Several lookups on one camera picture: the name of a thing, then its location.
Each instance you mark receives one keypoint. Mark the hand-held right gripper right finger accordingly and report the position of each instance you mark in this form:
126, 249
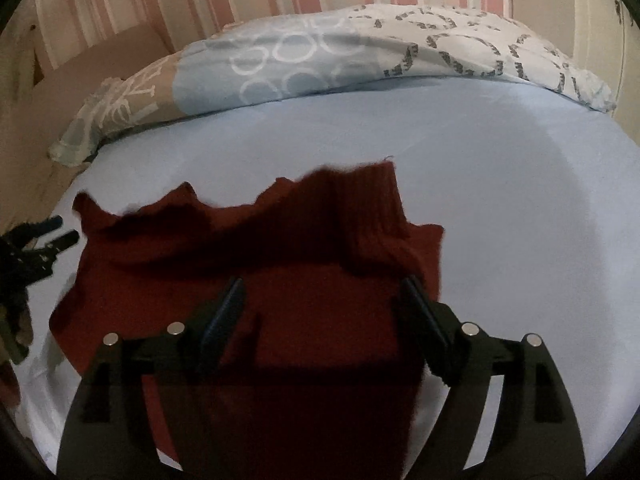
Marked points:
425, 327

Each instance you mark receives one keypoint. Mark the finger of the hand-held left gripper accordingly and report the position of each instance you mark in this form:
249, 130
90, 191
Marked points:
42, 226
60, 245

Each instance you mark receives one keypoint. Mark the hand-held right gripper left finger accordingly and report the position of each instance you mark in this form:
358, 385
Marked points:
225, 320

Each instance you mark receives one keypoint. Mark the dark red knit sweater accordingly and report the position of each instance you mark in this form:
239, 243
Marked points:
310, 310

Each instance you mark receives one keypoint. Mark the beige blanket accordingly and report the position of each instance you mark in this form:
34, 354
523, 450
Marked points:
25, 160

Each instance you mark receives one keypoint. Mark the bed with light blue sheet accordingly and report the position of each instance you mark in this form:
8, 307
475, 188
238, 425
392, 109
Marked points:
500, 200

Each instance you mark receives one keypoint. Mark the pink padded headboard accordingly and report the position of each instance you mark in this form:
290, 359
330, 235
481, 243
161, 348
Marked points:
110, 57

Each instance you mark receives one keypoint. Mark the blue and beige patterned duvet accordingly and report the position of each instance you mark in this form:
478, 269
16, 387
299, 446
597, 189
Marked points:
300, 55

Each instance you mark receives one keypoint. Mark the white wardrobe with floral decals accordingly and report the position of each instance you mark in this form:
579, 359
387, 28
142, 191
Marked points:
595, 30

